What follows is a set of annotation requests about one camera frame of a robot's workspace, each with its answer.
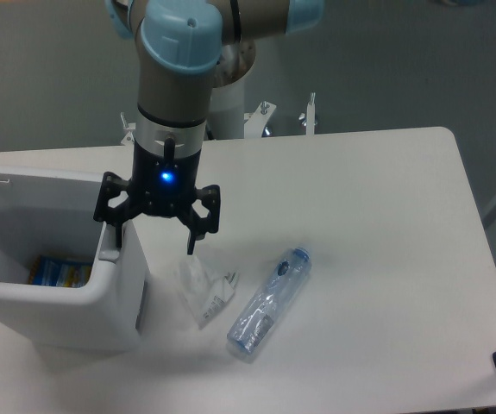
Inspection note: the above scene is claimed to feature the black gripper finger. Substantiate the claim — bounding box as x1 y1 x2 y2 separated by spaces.
185 184 222 255
93 172 129 248

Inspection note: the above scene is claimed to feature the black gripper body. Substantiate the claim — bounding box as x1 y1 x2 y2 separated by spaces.
126 144 201 220

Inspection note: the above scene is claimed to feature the white push-lid trash can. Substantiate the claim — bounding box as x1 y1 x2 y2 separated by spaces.
0 166 149 351

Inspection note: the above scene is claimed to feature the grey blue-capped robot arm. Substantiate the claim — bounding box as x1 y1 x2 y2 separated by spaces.
93 1 325 249

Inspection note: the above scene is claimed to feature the crumpled white plastic wrapper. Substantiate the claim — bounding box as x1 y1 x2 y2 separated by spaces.
175 251 240 329

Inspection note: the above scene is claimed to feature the blue snack package in bin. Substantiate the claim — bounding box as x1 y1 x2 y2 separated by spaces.
28 255 93 288

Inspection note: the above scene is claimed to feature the clear plastic water bottle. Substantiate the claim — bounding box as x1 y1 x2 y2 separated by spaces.
227 245 312 358

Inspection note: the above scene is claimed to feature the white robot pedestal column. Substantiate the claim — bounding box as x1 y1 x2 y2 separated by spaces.
206 41 256 141

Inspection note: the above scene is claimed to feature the white metal base frame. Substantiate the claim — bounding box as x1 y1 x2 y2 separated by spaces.
120 92 318 146

